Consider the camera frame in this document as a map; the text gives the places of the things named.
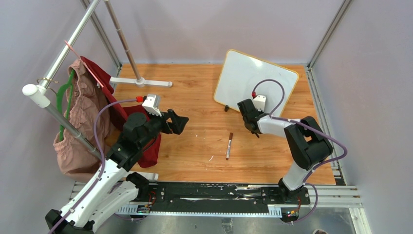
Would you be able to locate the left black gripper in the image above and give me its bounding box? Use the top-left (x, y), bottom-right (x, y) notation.
top-left (139, 108), bottom-right (188, 149)

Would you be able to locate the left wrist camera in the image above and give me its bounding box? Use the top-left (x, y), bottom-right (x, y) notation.
top-left (142, 94), bottom-right (162, 116)

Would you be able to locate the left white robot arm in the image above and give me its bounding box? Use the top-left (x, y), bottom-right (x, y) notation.
top-left (45, 109), bottom-right (189, 234)

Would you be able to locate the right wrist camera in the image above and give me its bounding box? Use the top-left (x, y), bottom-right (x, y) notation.
top-left (252, 95), bottom-right (266, 112)

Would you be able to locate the pink garment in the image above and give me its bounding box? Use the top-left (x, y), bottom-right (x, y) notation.
top-left (53, 59), bottom-right (114, 183)

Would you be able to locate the metal clothes rack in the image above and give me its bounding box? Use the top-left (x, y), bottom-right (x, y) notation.
top-left (21, 0), bottom-right (173, 181)

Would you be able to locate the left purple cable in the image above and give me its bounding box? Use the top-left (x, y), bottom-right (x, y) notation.
top-left (48, 96), bottom-right (144, 234)

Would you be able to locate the green hanger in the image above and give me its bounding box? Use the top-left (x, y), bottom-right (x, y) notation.
top-left (56, 69), bottom-right (76, 142)

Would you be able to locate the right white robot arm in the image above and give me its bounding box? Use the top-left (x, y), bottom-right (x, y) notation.
top-left (238, 99), bottom-right (333, 204)

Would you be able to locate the yellow-framed whiteboard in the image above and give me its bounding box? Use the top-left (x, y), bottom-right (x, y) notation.
top-left (213, 49), bottom-right (299, 117)

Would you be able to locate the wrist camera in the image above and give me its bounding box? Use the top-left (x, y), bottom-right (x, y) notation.
top-left (142, 94), bottom-right (162, 116)
top-left (252, 95), bottom-right (266, 112)

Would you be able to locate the red garment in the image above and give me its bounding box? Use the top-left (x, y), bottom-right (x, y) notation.
top-left (81, 56), bottom-right (161, 168)

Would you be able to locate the pink hanger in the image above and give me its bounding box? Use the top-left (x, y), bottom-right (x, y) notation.
top-left (64, 40), bottom-right (104, 88)

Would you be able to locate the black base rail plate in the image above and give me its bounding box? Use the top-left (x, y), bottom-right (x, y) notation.
top-left (116, 182), bottom-right (311, 218)

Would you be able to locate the brown whiteboard marker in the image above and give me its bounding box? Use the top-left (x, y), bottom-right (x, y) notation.
top-left (225, 132), bottom-right (233, 160)

